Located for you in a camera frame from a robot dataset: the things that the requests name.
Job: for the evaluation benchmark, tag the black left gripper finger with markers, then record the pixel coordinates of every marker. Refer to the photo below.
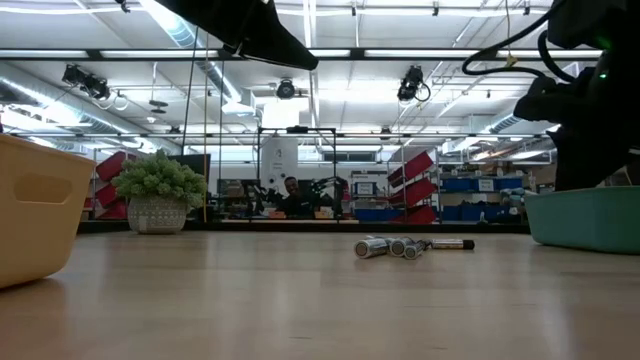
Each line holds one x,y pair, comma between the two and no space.
260,30

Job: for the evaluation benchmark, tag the black background robot arm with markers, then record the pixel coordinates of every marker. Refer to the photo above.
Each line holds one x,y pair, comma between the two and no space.
332,192
260,197

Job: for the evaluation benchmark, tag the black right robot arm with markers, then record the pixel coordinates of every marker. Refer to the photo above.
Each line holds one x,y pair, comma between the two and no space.
615,20

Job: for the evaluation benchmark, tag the teal plastic bin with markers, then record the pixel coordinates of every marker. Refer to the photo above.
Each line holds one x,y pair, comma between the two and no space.
585,220

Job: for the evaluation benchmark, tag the black overhead rig beam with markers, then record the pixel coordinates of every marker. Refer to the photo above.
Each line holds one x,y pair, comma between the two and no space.
150,54
150,135

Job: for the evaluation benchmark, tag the white column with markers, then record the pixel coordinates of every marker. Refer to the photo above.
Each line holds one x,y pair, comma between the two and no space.
279,160

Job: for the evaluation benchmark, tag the blue storage bin row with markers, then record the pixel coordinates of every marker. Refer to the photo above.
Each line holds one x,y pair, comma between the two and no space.
465,185
475,214
375,215

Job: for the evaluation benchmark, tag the black background monitor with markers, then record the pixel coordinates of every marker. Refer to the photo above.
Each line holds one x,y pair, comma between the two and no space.
197,162

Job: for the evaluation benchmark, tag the black marker pen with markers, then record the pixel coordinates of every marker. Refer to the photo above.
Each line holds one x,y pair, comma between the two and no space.
452,244

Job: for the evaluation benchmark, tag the person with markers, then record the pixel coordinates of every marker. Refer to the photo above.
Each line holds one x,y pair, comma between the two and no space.
295,200

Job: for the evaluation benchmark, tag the red storage bin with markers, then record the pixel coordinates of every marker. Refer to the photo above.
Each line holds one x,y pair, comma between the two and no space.
420,215
112,166
112,211
415,192
109,195
412,168

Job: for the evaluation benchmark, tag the silver AAA battery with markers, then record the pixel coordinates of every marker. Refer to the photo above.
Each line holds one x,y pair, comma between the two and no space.
414,250
371,247
399,246

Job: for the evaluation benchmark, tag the green potted plant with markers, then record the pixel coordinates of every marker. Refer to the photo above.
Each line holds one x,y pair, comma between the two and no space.
157,215

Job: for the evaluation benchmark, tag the yellow plastic bin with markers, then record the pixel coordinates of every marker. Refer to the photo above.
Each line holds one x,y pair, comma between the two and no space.
45,235

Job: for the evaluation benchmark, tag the black overhead camera unit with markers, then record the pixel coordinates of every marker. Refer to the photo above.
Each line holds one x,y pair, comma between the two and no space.
285,89
411,82
85,81

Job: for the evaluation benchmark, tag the silver ventilation duct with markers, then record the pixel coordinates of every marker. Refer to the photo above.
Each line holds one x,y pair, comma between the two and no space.
185,35
50,105

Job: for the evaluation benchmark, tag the black background station frame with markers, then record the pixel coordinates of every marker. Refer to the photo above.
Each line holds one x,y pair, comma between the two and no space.
296,130

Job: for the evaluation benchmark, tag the black aluminium table frame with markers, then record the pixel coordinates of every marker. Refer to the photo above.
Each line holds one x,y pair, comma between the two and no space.
300,226

